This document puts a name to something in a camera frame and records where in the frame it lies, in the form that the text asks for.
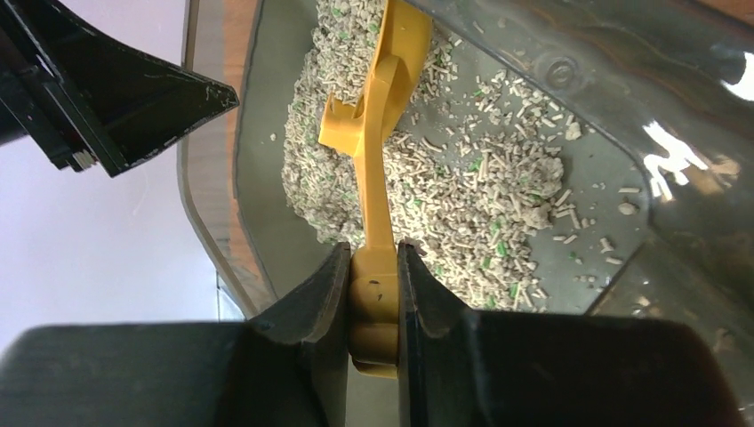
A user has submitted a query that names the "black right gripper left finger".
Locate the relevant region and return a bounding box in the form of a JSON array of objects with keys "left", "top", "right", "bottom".
[{"left": 1, "top": 243, "right": 350, "bottom": 426}]

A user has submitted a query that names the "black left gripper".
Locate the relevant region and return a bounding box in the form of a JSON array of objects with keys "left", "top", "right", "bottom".
[{"left": 1, "top": 1, "right": 239, "bottom": 177}]

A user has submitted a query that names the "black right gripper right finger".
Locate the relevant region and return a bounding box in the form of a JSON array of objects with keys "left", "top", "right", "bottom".
[{"left": 397, "top": 243, "right": 745, "bottom": 426}]

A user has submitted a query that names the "yellow litter scoop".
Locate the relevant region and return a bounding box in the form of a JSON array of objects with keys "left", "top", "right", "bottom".
[{"left": 318, "top": 1, "right": 433, "bottom": 379}]

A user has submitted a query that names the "grey transparent litter box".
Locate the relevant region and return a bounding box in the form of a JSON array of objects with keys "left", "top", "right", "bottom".
[{"left": 179, "top": 1, "right": 753, "bottom": 419}]

